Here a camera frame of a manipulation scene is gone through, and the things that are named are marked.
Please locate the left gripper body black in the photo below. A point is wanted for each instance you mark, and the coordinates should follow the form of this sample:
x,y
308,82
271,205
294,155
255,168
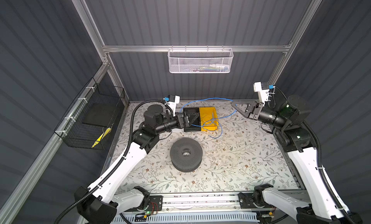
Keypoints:
x,y
180,125

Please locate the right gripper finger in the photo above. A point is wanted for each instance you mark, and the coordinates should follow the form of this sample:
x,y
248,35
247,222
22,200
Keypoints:
x,y
242,103
242,109

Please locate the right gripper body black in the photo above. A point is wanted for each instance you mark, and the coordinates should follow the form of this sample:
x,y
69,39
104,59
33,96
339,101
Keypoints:
x,y
255,110

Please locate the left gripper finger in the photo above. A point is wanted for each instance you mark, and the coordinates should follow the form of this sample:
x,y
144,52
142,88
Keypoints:
x,y
196,123
192,115

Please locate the grey perforated spool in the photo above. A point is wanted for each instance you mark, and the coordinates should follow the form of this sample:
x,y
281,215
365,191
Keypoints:
x,y
186,155

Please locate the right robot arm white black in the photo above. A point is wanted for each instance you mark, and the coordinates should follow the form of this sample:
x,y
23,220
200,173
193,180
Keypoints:
x,y
301,145

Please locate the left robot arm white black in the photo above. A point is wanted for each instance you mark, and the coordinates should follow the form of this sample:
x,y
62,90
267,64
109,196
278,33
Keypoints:
x,y
158,119

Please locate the black plastic bin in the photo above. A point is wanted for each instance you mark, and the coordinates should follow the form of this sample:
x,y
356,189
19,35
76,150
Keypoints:
x,y
191,120

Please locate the yellow plastic bin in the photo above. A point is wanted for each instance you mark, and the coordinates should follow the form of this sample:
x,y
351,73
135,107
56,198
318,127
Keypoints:
x,y
208,117

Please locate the yellow black item in basket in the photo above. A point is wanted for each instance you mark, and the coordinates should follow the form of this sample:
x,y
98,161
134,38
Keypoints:
x,y
102,136

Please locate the black pad in basket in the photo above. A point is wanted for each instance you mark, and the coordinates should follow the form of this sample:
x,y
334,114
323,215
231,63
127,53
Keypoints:
x,y
99,115

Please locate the white vented strip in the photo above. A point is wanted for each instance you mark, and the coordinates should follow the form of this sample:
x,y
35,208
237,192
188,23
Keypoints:
x,y
190,217

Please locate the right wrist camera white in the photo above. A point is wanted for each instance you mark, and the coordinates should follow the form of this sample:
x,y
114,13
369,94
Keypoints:
x,y
264,91

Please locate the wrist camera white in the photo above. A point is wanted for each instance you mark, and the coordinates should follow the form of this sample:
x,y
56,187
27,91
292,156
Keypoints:
x,y
172,101
264,91

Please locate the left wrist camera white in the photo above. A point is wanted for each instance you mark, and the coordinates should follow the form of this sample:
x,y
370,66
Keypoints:
x,y
172,101

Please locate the white wire mesh basket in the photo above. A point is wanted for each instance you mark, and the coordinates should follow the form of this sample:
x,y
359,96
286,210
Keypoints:
x,y
200,61

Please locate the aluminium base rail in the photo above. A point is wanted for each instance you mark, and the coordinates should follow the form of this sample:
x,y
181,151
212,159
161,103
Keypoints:
x,y
200,202

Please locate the black wire basket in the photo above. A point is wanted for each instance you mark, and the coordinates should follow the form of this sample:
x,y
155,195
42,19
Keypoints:
x,y
78,135

